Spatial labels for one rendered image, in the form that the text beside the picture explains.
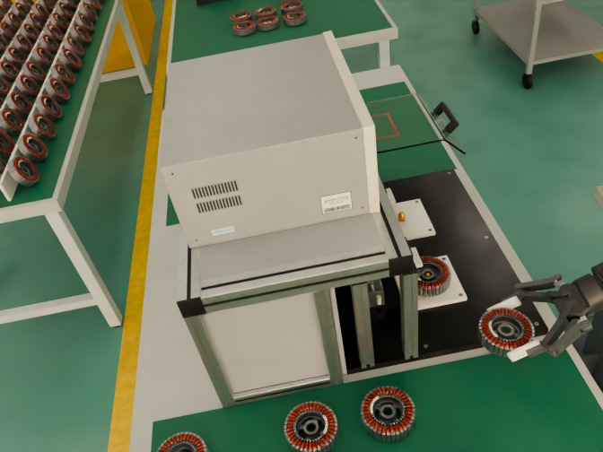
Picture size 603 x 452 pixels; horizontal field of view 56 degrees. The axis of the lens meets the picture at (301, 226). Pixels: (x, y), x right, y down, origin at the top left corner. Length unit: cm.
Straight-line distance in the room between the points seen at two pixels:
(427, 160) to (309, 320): 91
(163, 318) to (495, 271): 87
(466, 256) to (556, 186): 156
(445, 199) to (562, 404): 67
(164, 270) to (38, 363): 115
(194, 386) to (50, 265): 186
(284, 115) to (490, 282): 70
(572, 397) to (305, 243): 65
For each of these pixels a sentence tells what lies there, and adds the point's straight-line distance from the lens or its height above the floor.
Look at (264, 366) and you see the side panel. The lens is 125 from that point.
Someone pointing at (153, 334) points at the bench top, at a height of 75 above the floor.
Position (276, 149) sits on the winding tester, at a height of 131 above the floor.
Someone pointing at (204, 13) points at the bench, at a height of 75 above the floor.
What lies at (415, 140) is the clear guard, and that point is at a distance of 143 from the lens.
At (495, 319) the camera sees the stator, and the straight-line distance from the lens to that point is 130.
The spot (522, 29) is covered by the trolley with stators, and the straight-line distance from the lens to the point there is 414.
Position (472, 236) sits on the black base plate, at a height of 77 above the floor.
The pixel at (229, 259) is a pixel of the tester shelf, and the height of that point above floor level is 111.
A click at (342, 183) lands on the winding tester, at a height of 120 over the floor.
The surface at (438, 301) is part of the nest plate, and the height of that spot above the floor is 78.
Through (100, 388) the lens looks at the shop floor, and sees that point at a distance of 249.
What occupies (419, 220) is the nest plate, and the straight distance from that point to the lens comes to 162.
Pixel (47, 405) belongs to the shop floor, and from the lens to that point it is 255.
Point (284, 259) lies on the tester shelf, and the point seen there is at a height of 111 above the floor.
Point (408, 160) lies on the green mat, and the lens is 189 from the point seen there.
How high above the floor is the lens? 187
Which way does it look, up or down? 41 degrees down
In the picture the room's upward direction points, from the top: 11 degrees counter-clockwise
